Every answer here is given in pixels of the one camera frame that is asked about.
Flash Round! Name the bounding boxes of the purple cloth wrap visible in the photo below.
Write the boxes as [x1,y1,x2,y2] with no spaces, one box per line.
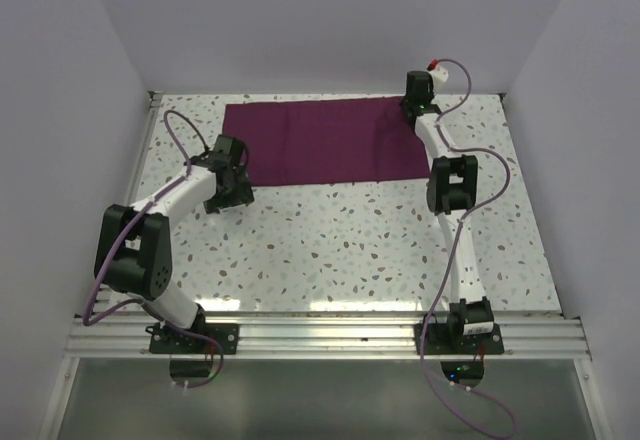
[223,97,429,187]

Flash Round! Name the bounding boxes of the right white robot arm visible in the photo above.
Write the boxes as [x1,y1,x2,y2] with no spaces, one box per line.
[400,60,494,355]

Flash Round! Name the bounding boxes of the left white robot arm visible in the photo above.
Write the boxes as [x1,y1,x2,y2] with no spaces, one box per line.
[94,135,254,353]

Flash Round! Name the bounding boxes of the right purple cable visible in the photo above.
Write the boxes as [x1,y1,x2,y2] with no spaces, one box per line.
[417,59,516,440]

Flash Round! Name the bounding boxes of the purple cable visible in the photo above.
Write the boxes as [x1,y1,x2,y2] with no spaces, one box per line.
[417,59,516,440]
[79,109,225,390]

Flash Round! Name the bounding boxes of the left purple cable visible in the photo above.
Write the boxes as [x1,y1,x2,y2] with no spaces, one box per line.
[79,109,225,390]

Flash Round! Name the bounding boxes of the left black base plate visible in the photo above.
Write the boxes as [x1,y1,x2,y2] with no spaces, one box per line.
[145,322,240,355]

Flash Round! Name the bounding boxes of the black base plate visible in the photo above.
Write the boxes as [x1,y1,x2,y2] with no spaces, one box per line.
[413,322,505,356]
[145,322,240,355]

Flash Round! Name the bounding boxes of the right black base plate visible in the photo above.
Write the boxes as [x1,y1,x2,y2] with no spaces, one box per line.
[413,322,505,356]

